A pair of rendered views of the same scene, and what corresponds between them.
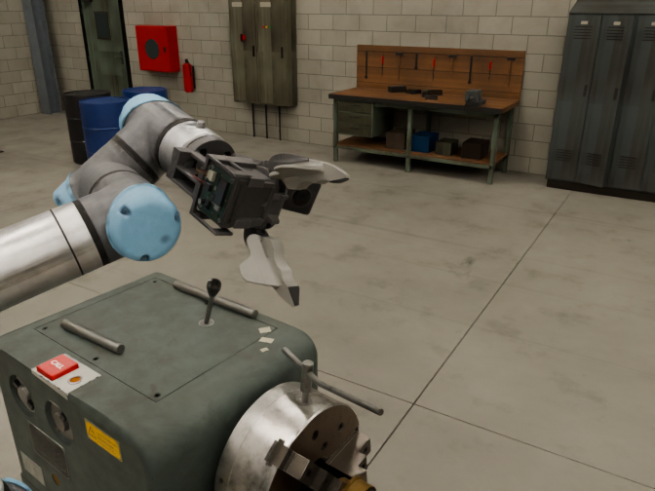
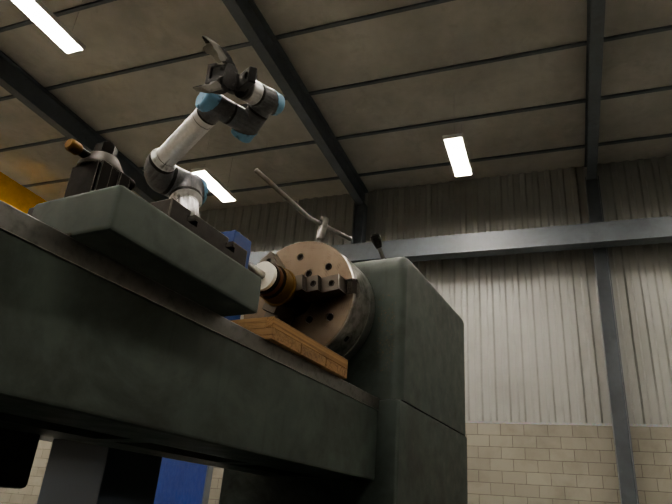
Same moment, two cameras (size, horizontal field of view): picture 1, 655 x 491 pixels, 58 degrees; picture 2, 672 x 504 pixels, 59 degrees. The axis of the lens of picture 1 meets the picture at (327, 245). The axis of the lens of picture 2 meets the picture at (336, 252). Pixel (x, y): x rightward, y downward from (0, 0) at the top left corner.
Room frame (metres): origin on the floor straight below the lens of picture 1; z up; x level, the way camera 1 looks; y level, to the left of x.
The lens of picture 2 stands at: (0.77, -1.36, 0.59)
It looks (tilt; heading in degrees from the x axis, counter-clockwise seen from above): 24 degrees up; 81
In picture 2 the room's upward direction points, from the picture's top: 5 degrees clockwise
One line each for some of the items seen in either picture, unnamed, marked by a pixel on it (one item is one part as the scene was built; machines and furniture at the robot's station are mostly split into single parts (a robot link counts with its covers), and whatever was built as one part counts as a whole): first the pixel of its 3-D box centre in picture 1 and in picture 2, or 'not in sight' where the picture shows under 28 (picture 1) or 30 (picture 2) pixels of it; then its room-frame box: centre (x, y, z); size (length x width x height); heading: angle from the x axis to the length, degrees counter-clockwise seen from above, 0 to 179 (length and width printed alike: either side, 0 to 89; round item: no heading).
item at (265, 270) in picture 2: not in sight; (248, 266); (0.78, -0.14, 1.08); 0.13 x 0.07 x 0.07; 53
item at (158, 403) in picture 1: (163, 405); (362, 355); (1.16, 0.40, 1.06); 0.59 x 0.48 x 0.39; 53
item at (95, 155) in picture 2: not in sight; (101, 166); (0.49, -0.38, 1.13); 0.08 x 0.08 x 0.03
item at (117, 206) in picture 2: not in sight; (60, 277); (0.50, -0.45, 0.89); 0.53 x 0.30 x 0.06; 143
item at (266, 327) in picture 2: not in sight; (237, 354); (0.78, -0.14, 0.88); 0.36 x 0.30 x 0.04; 143
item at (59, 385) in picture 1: (67, 383); not in sight; (1.02, 0.54, 1.23); 0.13 x 0.08 x 0.06; 53
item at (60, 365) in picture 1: (57, 368); not in sight; (1.03, 0.56, 1.26); 0.06 x 0.06 x 0.02; 53
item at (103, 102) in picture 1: (109, 136); not in sight; (7.10, 2.64, 0.44); 0.59 x 0.59 x 0.88
